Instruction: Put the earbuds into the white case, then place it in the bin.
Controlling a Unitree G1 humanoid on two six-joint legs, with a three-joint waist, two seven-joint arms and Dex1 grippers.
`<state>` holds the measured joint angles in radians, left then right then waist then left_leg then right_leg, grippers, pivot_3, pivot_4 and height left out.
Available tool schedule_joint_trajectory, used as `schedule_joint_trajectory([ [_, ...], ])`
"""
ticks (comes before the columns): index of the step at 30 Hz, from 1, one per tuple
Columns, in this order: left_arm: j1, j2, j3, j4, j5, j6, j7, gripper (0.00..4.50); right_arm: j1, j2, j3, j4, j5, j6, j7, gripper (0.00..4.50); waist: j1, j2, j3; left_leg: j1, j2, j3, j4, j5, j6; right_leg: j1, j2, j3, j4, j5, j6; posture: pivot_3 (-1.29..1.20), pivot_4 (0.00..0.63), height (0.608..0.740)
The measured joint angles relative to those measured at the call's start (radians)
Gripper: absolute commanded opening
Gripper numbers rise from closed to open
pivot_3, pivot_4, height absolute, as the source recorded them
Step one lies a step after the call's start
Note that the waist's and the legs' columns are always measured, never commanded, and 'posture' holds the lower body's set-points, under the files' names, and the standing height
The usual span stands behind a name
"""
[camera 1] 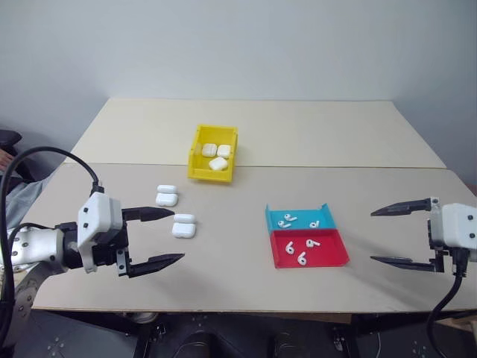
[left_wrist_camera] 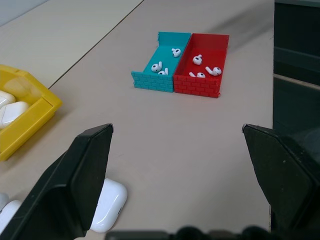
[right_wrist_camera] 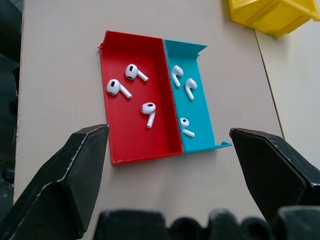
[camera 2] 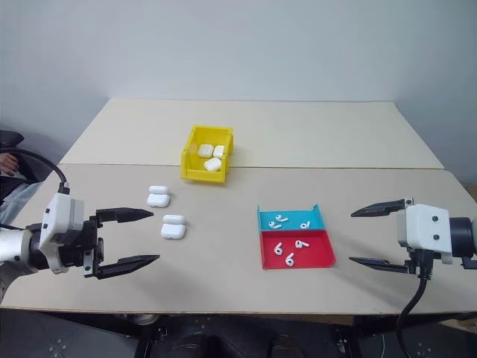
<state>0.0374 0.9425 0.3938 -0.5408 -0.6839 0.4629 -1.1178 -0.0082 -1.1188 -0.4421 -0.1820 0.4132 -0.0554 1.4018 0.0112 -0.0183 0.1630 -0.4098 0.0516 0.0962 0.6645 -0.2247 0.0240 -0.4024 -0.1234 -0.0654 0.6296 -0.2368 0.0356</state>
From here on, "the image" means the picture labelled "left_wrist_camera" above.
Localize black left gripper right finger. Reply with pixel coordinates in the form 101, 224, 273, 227
241, 123, 320, 235

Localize teal brick-pattern tray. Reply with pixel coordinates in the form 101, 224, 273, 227
130, 31, 192, 94

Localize yellow plastic bin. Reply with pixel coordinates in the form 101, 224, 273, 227
0, 64, 63, 162

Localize red brick-pattern tray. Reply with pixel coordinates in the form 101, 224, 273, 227
173, 32, 230, 99

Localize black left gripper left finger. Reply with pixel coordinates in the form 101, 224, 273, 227
0, 123, 115, 240

